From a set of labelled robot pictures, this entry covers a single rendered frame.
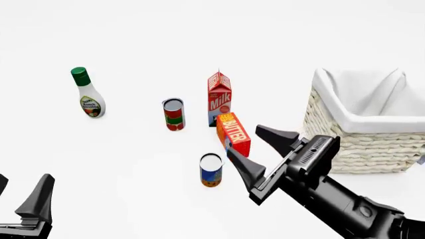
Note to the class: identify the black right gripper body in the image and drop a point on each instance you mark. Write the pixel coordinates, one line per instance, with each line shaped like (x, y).
(270, 185)

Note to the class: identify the small grey object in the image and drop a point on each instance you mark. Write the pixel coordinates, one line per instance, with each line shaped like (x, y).
(422, 159)

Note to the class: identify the orange butter box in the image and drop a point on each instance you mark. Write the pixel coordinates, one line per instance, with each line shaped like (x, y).
(236, 134)

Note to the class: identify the red tomato sauce can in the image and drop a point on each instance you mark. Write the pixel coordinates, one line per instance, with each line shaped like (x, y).
(174, 117)

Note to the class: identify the red milk carton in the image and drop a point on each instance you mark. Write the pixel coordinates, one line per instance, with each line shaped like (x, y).
(219, 99)

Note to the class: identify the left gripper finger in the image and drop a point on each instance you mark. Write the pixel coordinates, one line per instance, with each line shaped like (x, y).
(36, 199)
(2, 184)

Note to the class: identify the white ranch dressing bottle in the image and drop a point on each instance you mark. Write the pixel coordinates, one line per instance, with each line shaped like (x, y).
(92, 104)

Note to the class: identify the blue alphabet soup can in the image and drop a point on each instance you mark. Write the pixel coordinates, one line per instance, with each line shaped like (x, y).
(211, 174)

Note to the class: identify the white-lined wicker basket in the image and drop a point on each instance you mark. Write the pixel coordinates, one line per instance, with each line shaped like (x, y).
(365, 147)

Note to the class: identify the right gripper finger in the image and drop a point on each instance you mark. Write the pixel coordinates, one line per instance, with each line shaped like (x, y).
(277, 138)
(247, 168)

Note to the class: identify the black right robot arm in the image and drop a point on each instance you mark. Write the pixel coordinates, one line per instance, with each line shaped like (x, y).
(338, 204)

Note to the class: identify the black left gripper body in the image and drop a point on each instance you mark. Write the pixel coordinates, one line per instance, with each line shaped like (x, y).
(23, 230)

